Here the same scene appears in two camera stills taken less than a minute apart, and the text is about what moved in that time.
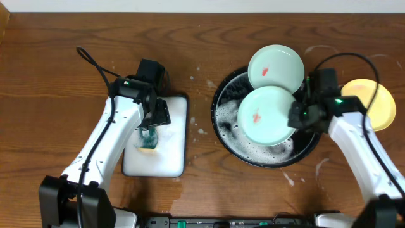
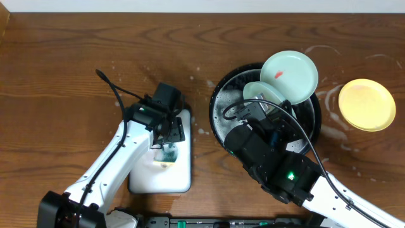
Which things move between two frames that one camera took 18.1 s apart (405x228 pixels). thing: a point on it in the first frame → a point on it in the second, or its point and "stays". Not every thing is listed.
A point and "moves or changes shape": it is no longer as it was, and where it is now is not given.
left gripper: (161, 114) → (174, 133)
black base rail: (154, 221) stays
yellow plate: (382, 110) stays
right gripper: (294, 121) → (283, 121)
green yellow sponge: (147, 140) moves or changes shape
